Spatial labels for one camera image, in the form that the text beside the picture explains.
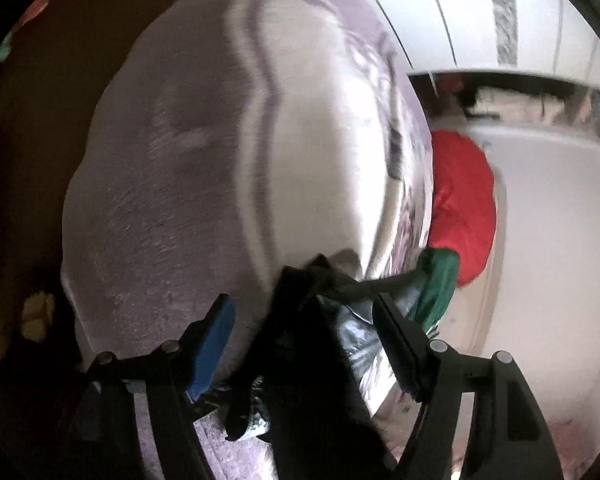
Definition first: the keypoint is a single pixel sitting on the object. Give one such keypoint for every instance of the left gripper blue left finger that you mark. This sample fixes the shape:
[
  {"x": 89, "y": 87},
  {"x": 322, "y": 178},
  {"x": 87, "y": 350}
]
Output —
[{"x": 173, "y": 376}]

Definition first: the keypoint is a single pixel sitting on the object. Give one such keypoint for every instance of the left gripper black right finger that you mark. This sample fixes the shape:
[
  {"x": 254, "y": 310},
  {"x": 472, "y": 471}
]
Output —
[{"x": 508, "y": 436}]

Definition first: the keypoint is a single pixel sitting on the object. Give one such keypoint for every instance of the black leather jacket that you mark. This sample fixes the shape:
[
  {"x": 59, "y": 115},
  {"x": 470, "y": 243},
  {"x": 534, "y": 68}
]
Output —
[{"x": 291, "y": 407}]

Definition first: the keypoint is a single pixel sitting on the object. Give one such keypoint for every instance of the folded green striped garment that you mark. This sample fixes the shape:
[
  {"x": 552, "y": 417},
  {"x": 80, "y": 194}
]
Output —
[{"x": 441, "y": 267}]

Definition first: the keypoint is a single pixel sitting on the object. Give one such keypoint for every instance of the red quilt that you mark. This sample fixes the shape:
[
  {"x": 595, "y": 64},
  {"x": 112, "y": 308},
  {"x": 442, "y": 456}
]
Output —
[{"x": 463, "y": 216}]

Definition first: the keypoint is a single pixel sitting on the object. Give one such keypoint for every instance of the floral purple bed blanket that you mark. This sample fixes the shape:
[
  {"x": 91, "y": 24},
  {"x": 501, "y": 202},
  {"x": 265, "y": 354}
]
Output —
[{"x": 240, "y": 137}]

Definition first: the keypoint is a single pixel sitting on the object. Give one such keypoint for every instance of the white wardrobe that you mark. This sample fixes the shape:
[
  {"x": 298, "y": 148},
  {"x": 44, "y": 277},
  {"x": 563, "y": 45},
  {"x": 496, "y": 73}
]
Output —
[{"x": 533, "y": 62}]

